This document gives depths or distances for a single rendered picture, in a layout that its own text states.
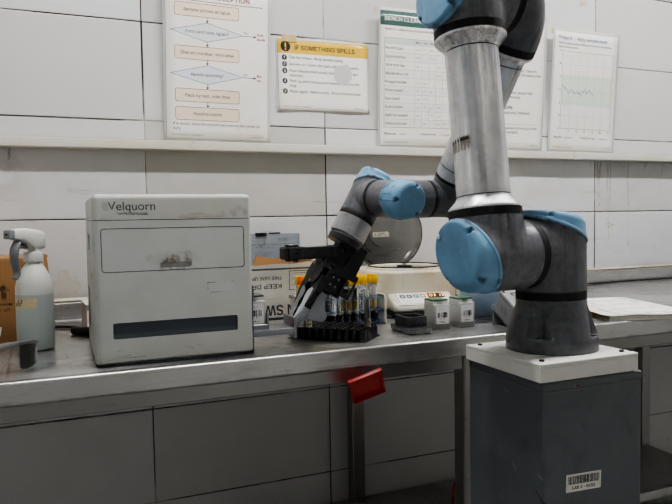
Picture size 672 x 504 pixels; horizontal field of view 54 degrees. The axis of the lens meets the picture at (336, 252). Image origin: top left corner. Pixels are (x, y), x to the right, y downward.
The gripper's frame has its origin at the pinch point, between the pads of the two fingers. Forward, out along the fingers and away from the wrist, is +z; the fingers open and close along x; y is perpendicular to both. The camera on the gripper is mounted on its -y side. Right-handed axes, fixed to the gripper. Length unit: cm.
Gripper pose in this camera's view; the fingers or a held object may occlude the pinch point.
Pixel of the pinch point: (292, 321)
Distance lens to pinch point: 133.0
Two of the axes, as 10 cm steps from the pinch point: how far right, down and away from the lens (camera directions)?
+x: -3.9, -0.4, 9.2
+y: 8.1, 4.7, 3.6
